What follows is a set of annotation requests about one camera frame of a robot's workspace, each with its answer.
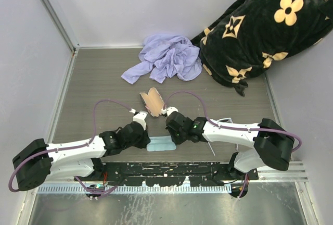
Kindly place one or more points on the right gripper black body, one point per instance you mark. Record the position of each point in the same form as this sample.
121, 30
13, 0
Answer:
182, 134

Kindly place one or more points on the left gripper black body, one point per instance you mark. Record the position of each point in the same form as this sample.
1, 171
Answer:
130, 144

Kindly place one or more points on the light blue cleaning cloth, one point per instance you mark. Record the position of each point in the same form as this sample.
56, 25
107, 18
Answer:
161, 143

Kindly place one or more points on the printed glasses case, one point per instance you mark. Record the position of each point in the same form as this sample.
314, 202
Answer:
153, 101

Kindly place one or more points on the white frame sunglasses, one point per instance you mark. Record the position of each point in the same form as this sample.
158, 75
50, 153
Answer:
224, 120

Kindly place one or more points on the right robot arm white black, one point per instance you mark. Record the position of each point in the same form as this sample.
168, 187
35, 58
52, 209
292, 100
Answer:
269, 144

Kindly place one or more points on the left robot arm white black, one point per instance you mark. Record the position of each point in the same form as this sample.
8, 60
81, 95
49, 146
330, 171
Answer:
39, 161

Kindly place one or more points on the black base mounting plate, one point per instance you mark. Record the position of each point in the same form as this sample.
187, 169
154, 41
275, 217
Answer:
163, 174

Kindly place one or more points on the crumpled lavender cloth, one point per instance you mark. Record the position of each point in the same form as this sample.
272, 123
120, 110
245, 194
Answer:
164, 56

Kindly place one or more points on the black floral plush blanket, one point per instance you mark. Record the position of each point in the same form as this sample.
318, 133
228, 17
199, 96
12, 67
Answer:
252, 34

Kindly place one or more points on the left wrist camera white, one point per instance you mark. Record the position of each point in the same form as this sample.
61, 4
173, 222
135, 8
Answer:
139, 117

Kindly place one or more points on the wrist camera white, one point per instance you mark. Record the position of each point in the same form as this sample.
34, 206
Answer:
168, 110
139, 117

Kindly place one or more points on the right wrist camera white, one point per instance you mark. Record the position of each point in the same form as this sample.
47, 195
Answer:
168, 110

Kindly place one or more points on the slotted grey cable duct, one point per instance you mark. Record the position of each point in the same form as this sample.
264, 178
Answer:
75, 188

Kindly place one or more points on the aluminium frame post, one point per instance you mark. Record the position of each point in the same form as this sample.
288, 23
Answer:
55, 12

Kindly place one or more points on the aluminium front rail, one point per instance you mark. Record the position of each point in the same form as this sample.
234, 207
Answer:
295, 173

